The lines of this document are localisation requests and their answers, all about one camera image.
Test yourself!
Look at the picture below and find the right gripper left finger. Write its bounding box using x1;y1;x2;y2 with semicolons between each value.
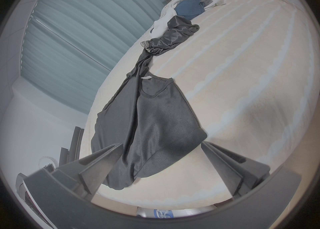
53;143;123;196

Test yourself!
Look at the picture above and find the shiny black garment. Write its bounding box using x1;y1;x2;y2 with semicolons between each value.
140;15;200;57

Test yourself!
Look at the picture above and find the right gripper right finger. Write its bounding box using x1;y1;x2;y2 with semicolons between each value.
201;141;271;196

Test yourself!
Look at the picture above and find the pile of clothes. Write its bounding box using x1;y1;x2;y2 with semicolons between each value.
151;0;227;36

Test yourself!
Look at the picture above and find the blue-green curtain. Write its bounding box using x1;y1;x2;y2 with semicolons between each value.
20;0;167;116

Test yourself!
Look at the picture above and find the bed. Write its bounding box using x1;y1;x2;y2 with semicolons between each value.
84;0;318;211

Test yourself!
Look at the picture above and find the black T-shirt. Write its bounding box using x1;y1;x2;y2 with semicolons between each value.
90;52;208;190

